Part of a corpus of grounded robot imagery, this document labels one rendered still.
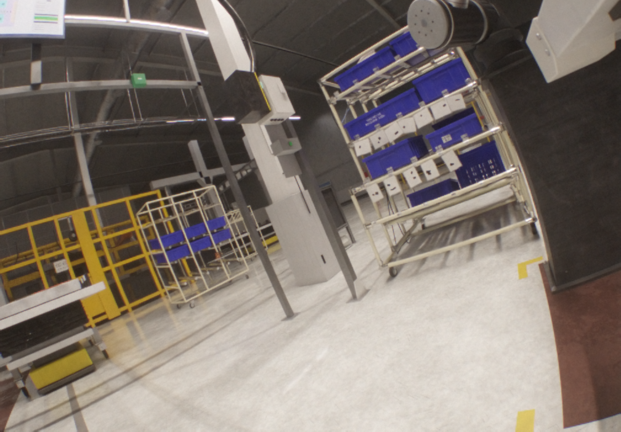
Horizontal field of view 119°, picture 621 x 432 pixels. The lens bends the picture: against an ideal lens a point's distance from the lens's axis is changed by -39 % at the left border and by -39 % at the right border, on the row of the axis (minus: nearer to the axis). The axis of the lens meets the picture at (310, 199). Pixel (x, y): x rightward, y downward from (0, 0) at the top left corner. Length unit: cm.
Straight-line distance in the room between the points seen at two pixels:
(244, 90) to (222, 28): 202
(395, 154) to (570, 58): 170
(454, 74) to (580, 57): 171
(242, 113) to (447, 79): 139
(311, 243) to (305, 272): 33
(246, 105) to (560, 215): 164
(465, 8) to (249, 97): 123
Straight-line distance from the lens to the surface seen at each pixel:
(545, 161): 123
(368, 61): 236
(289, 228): 295
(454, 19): 109
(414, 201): 296
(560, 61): 53
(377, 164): 213
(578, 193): 128
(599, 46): 57
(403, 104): 224
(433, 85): 220
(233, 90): 185
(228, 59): 352
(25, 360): 339
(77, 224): 870
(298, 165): 206
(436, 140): 202
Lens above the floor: 71
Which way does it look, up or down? 2 degrees up
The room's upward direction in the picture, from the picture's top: 23 degrees counter-clockwise
